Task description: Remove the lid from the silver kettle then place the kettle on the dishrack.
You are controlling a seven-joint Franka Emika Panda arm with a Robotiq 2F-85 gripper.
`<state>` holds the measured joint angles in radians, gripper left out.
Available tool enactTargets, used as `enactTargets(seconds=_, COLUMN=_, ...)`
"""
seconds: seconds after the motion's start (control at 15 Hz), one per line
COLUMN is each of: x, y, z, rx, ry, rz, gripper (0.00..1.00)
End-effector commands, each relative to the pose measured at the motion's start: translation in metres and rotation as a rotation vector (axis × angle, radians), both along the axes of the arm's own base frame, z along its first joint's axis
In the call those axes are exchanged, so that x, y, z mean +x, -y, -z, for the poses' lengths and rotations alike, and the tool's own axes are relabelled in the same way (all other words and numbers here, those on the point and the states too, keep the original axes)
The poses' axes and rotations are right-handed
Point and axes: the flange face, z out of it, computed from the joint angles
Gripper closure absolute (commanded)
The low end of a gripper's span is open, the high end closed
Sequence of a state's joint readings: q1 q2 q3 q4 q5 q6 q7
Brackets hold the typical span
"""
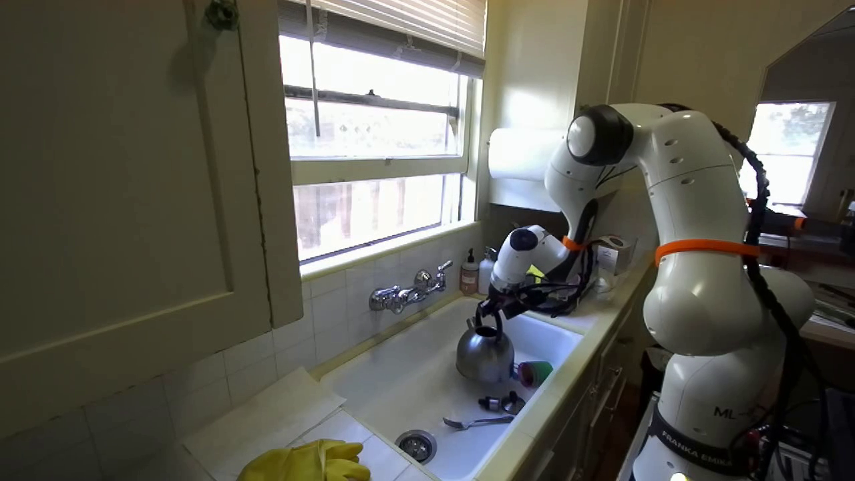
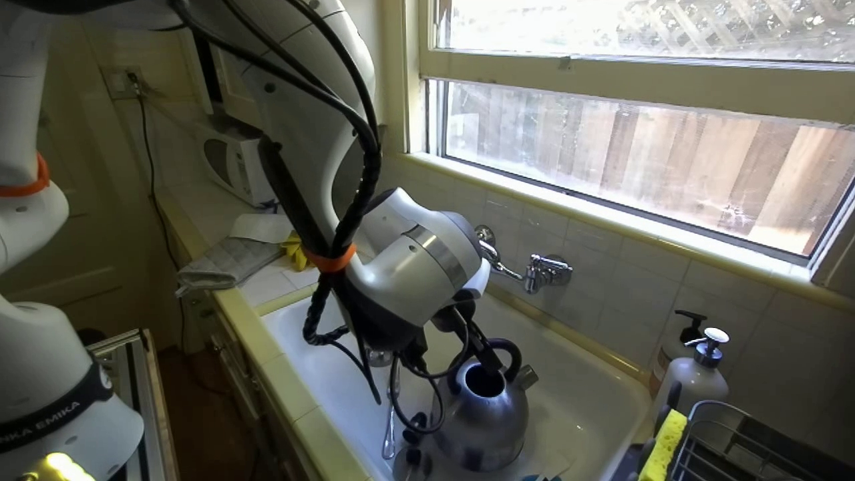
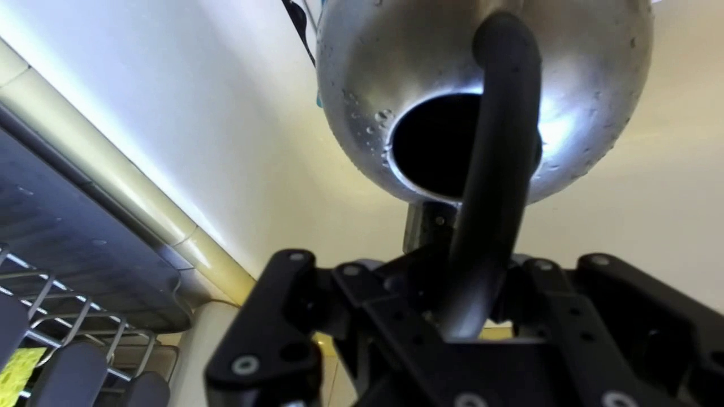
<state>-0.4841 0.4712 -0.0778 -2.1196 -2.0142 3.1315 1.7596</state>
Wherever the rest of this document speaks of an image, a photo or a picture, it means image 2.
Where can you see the white sink basin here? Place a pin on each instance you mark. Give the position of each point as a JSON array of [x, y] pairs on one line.
[[579, 419]]

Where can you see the wall power outlet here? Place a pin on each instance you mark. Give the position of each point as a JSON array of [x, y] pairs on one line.
[[122, 82]]

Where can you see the white soap pump bottle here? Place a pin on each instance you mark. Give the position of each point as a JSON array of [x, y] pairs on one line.
[[698, 379]]

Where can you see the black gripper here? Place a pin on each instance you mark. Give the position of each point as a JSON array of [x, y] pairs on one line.
[[459, 321]]

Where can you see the dark pump dispenser bottle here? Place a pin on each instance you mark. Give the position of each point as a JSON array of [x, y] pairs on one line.
[[689, 328]]

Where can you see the yellow sponge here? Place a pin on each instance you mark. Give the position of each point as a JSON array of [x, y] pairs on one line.
[[663, 446], [295, 252]]

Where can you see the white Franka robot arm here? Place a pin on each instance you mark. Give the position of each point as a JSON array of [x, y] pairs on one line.
[[410, 258]]

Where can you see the chrome wall faucet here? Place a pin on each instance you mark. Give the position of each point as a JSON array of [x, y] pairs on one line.
[[538, 272]]

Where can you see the grey dish towel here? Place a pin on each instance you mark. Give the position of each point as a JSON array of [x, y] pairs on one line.
[[224, 266]]

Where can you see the black sponge holder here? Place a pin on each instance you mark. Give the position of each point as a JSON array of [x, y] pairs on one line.
[[629, 464]]

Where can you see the small black cap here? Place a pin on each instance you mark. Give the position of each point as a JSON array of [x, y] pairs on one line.
[[414, 437]]

